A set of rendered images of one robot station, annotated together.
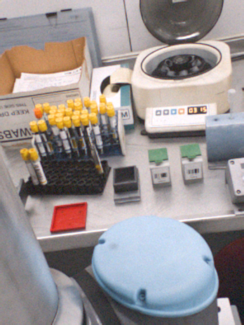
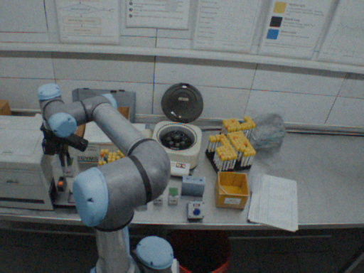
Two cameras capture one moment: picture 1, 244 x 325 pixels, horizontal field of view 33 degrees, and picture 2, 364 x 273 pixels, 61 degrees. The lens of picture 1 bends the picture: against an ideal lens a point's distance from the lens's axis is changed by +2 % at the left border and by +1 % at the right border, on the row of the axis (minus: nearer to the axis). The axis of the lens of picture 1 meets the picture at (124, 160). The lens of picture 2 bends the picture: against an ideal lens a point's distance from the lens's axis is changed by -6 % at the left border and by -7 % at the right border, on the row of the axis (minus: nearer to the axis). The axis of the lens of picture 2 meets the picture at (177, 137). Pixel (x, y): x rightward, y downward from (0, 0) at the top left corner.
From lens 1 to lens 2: 0.68 m
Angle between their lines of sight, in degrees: 10
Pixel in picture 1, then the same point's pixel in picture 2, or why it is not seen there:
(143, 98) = not seen: hidden behind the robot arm
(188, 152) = (172, 192)
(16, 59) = not seen: hidden behind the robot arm
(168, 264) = (159, 254)
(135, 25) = (157, 102)
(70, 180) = not seen: hidden behind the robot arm
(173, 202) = (161, 213)
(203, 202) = (174, 215)
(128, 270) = (148, 255)
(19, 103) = (92, 146)
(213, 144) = (184, 188)
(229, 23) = (205, 111)
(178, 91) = (173, 155)
